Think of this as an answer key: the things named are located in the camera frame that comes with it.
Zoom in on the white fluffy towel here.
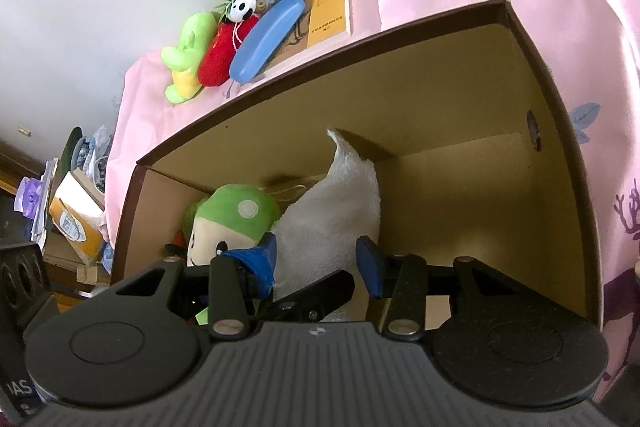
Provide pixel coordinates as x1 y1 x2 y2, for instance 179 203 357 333
272 128 385 324

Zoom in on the stack of papers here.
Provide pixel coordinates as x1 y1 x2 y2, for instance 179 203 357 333
30 159 60 243

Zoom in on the brown cardboard carton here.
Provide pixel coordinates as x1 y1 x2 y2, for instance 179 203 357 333
42 232 113 288

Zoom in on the brown cardboard box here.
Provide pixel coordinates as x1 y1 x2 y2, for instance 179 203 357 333
109 0 604 334

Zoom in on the orange white tissue box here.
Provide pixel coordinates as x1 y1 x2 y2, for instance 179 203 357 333
48 196 107 267

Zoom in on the green mushroom plush toy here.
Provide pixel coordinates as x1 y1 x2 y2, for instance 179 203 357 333
179 183 282 269

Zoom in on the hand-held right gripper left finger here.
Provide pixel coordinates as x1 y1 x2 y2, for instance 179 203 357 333
115 232 357 341

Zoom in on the blue glasses case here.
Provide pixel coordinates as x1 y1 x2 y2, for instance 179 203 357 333
228 0 305 84

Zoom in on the purple packet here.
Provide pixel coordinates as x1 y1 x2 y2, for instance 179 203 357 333
14 176 50 220

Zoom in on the patterned cloth bundle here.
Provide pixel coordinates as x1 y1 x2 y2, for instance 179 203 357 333
72 124 117 195

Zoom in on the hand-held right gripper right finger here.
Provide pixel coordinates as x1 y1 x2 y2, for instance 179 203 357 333
356 236 543 342

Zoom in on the red plush toy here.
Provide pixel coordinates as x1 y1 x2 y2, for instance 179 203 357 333
197 13 261 88

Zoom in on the green yellow plush toy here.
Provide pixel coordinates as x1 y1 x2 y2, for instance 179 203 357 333
160 11 221 105

